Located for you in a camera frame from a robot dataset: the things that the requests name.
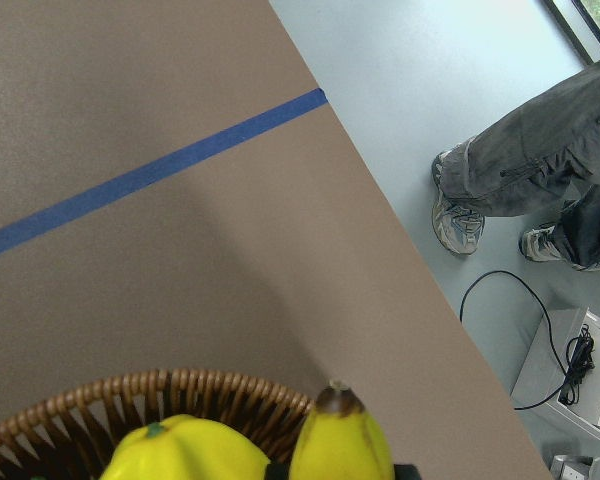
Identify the white box on floor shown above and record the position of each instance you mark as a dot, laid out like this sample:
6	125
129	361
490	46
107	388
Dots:
560	377

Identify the yellow bell pepper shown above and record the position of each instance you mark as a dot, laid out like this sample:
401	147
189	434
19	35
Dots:
186	447

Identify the right grey sneaker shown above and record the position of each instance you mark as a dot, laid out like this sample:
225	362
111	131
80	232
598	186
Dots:
535	245

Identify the brown wicker basket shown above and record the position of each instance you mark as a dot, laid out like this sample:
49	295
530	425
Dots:
73	435

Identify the grey sneaker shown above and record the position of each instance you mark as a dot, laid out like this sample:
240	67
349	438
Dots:
535	245
458	229

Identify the person in grey trousers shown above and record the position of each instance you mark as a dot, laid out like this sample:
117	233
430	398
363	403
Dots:
528	159

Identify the left grey sneaker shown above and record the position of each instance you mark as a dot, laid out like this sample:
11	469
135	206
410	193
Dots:
458	229

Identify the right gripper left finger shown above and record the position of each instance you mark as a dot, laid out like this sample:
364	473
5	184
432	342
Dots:
277	471

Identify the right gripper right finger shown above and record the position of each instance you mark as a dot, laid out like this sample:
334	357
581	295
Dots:
406	472

